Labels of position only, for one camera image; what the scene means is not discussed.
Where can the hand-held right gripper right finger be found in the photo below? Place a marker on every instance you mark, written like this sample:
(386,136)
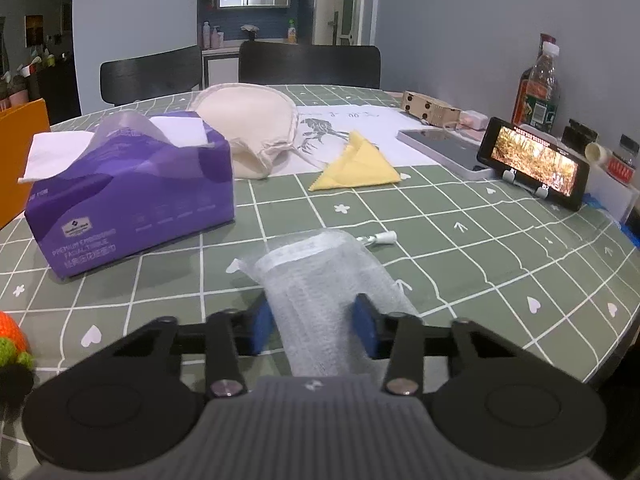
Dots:
(364,327)

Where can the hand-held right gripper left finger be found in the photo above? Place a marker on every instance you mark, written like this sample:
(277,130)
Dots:
(260,322)

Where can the bubble wrap pouch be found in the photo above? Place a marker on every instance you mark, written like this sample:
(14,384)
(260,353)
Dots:
(315,300)

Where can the yellow cloth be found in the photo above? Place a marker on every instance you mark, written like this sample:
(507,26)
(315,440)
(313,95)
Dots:
(355,167)

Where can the crochet orange with red flower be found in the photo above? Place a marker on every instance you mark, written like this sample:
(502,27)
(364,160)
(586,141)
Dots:
(10,332)

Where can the orange cardboard box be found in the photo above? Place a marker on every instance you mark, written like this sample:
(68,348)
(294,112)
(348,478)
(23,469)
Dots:
(20,160)

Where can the small white plug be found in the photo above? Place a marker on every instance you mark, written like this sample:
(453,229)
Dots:
(382,237)

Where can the purple tissue box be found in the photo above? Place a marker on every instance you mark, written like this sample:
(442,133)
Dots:
(125,200)

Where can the grey tablet in white case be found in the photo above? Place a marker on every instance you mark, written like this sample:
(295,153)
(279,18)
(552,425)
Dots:
(440,147)

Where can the white printed table runner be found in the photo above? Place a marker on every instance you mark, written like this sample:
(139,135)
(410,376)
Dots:
(385,127)

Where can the silver phone stand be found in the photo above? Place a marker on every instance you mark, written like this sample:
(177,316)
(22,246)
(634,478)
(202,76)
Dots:
(510,176)

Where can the wooden box with holes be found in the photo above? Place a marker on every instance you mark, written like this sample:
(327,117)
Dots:
(425,106)

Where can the white power adapter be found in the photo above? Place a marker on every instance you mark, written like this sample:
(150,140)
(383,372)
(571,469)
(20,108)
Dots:
(474,120)

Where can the black smartphone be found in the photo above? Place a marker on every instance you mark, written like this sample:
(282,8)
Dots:
(535,162)

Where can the white drawer cabinet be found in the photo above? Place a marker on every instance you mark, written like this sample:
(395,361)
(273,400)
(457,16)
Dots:
(220,67)

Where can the black chair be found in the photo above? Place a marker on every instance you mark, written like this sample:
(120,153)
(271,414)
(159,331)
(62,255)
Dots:
(150,72)
(310,62)

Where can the dark sauce bottle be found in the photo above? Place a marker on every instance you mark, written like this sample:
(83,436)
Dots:
(520,100)

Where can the white plastic box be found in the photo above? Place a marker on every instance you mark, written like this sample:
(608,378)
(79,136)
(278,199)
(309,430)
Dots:
(607,190)

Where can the blue packet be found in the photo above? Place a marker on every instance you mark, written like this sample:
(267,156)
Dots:
(627,232)

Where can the short pink bottle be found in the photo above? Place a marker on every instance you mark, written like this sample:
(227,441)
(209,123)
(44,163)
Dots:
(217,39)

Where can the small dark jar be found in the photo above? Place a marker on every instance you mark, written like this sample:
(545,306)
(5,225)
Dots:
(580,134)

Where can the flower vase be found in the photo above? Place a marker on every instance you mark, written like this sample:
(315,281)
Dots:
(250,32)

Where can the yellow bottle with green cap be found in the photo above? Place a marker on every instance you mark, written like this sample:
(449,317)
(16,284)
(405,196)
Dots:
(291,32)

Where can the small white cup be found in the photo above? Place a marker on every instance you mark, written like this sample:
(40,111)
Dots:
(597,152)

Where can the tall pink bottle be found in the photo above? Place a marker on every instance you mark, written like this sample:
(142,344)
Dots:
(206,35)

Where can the clear plastic bottle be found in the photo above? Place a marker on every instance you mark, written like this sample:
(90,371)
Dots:
(545,95)

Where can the small bottle with red label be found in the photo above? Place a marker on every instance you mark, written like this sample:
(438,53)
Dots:
(622,160)

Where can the dark cabinet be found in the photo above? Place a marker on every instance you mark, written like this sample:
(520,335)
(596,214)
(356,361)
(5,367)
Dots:
(55,92)

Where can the glass panel door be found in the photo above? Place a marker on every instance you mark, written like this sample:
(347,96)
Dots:
(350,5)

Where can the small dark wall picture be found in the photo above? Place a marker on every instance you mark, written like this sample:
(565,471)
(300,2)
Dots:
(34,30)

